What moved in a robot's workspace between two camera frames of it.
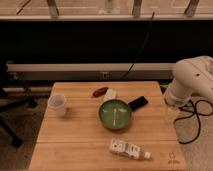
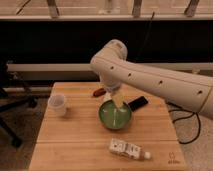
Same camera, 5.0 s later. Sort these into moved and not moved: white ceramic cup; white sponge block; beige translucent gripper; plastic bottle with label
Moved: beige translucent gripper
Not moved: white ceramic cup; plastic bottle with label; white sponge block
